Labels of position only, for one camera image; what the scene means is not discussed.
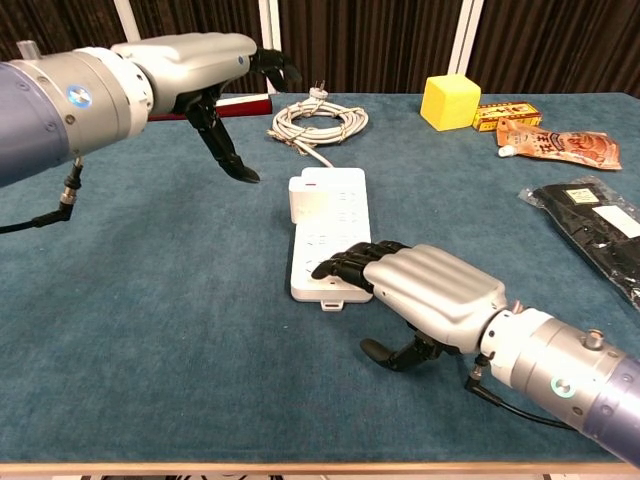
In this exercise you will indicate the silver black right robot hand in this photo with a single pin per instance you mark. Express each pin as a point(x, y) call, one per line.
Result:
point(440, 290)

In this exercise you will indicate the yellow foam cube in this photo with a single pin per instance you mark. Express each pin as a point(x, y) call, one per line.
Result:
point(450, 105)

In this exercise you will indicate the white partition frame post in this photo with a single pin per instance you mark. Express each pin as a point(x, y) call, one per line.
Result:
point(272, 25)
point(126, 20)
point(466, 35)

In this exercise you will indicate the teal table mat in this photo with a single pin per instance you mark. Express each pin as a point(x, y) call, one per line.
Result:
point(150, 300)

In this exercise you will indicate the black item in clear bag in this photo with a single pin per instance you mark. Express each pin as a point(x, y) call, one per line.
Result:
point(600, 235)

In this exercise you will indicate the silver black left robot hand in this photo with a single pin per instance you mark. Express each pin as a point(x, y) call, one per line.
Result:
point(190, 65)

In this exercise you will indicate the white charger plug adapter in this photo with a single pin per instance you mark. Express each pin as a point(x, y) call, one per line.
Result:
point(302, 200)

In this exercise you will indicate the blue grey right robot arm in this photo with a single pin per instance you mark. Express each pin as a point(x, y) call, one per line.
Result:
point(575, 370)

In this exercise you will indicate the yellow red small carton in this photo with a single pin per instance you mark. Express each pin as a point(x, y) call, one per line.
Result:
point(505, 111)

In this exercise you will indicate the orange spout sauce pouch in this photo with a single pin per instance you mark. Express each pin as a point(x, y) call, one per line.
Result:
point(565, 147)

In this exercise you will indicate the dark red folded fan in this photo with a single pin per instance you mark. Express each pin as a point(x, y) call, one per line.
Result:
point(245, 107)

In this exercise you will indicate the white power strip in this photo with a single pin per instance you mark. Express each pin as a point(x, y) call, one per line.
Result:
point(340, 210)

